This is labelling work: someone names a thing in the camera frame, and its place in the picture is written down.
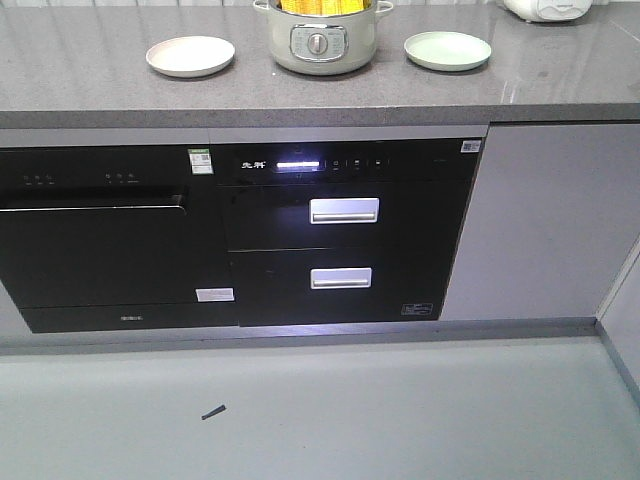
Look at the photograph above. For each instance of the yellow corn cob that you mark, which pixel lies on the yellow corn cob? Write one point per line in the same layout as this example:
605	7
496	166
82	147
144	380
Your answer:
310	7
292	6
353	6
332	7

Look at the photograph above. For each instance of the black disinfection cabinet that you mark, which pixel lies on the black disinfection cabinet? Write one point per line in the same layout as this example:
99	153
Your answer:
423	186

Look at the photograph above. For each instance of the black floor tape strip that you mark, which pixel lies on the black floor tape strip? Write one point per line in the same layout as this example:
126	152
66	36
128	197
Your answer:
217	410

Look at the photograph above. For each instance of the green electric cooking pot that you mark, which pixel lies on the green electric cooking pot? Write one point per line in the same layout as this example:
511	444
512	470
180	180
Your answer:
322	45

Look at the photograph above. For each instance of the white round plate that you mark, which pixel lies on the white round plate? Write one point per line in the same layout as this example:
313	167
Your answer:
190	56

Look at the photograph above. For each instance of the green round plate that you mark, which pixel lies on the green round plate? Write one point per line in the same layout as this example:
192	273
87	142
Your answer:
447	51

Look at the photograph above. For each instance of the black built-in dishwasher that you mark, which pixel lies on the black built-in dishwasher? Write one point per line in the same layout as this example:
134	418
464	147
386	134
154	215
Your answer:
114	238

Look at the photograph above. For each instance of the grey cabinet door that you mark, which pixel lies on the grey cabinet door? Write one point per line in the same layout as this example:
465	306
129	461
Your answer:
553	215

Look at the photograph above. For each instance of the grey side cabinet panel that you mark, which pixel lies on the grey side cabinet panel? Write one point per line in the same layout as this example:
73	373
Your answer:
618	322

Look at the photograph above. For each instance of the white rice cooker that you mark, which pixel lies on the white rice cooker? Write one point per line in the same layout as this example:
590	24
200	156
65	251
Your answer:
542	11

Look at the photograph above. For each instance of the upper silver drawer handle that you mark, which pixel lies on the upper silver drawer handle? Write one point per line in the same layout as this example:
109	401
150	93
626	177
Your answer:
344	210

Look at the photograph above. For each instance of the silver drawer handle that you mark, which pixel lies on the silver drawer handle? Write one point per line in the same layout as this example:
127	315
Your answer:
341	278
344	210

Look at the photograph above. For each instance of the lower silver drawer handle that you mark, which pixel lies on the lower silver drawer handle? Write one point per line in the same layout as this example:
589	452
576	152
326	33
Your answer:
341	278

